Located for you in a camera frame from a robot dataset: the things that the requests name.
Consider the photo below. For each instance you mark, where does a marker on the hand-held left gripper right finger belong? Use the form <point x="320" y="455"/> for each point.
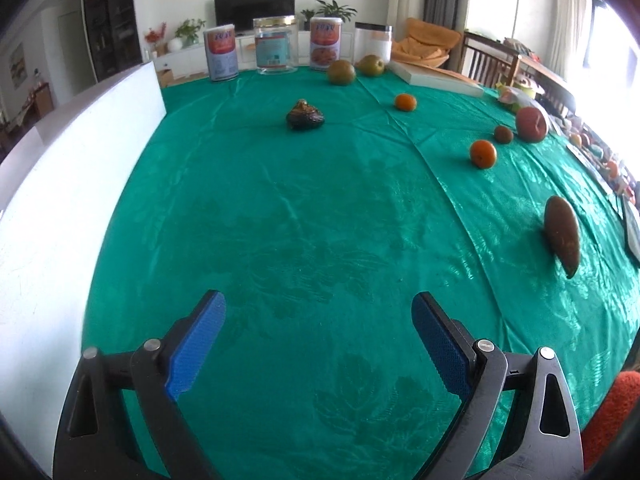
<point x="440" y="340"/>

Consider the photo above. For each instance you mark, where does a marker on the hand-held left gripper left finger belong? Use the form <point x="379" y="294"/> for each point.
<point x="197" y="345"/>

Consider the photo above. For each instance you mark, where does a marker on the orange tangerine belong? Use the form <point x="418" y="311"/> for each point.
<point x="405" y="102"/>
<point x="483" y="153"/>

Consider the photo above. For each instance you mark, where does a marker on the small brown round fruit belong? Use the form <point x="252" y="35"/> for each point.
<point x="503" y="134"/>

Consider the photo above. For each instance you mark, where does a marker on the dark brown lumpy fruit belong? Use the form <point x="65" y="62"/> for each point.
<point x="305" y="117"/>

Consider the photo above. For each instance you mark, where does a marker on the green tablecloth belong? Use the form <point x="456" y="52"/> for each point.
<point x="300" y="235"/>

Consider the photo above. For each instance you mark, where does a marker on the orange-red cushion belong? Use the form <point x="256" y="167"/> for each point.
<point x="615" y="420"/>

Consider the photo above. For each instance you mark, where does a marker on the white board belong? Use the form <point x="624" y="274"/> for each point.
<point x="60" y="210"/>

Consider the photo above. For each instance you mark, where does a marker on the red-brown round fruit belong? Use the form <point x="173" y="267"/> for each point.
<point x="531" y="123"/>

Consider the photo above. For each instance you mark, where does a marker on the colourful clutter pile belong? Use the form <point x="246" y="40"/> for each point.
<point x="600" y="155"/>

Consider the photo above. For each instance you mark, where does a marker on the white plastic bag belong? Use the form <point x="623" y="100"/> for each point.
<point x="515" y="95"/>

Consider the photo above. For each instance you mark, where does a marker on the green-brown pear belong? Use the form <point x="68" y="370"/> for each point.
<point x="341" y="72"/>
<point x="371" y="65"/>

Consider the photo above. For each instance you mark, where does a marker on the wooden side cabinet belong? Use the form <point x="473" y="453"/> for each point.
<point x="42" y="100"/>

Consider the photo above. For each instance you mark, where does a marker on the tin can with orange label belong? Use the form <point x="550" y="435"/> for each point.
<point x="221" y="53"/>
<point x="325" y="42"/>

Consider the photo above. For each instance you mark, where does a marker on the orange bean bag chair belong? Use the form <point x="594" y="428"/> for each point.
<point x="425" y="40"/>

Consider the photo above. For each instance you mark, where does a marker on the white vase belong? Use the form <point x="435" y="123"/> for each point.
<point x="174" y="44"/>

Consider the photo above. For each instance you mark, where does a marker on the clear container with black lid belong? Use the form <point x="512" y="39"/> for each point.
<point x="372" y="42"/>

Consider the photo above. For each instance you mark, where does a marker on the clear glass jar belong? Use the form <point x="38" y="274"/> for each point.
<point x="274" y="45"/>

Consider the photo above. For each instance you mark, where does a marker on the red flower arrangement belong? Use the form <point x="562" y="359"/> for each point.
<point x="155" y="37"/>

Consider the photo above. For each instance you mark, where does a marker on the leafy green potted plant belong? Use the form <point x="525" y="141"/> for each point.
<point x="190" y="30"/>

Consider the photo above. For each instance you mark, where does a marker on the black display cabinet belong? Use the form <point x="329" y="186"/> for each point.
<point x="112" y="15"/>

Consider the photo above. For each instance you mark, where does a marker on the black television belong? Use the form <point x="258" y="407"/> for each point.
<point x="254" y="7"/>

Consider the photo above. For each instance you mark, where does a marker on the large green potted plant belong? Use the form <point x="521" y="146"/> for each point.
<point x="335" y="8"/>

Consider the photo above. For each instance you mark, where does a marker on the small green potted plant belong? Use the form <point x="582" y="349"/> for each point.
<point x="307" y="13"/>

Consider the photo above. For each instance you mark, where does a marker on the white window curtain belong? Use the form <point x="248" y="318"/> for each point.
<point x="570" y="10"/>

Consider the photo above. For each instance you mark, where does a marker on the framed wall picture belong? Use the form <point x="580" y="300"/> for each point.
<point x="17" y="65"/>

